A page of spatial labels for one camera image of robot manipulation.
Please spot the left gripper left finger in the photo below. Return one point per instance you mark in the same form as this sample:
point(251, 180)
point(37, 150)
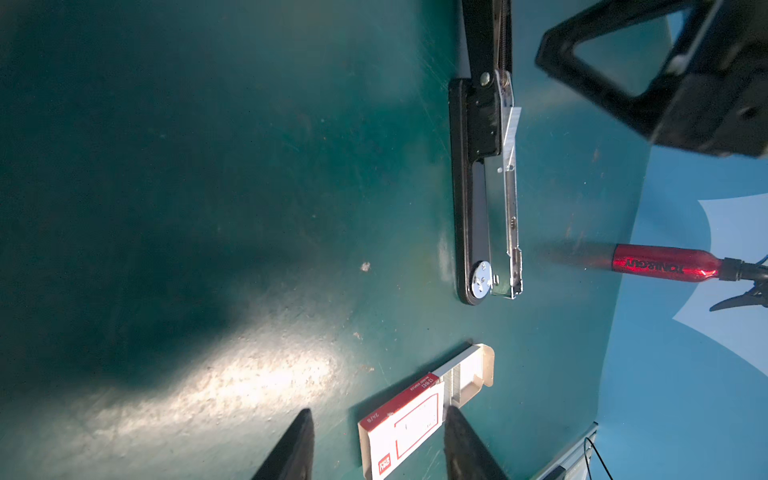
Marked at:
point(292, 457)

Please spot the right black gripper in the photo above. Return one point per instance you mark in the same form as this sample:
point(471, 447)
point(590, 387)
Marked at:
point(710, 96)

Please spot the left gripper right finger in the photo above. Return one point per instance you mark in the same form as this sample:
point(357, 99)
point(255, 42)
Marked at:
point(467, 458)

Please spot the red white staple box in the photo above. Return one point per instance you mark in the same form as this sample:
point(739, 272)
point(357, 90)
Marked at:
point(396, 429)

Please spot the black stapler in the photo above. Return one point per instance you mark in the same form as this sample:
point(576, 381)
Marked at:
point(487, 233)

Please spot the red spray bottle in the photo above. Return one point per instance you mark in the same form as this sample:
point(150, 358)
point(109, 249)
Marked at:
point(694, 266)

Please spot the aluminium front rail bed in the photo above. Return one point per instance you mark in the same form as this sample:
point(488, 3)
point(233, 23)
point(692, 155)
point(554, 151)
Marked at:
point(574, 461)

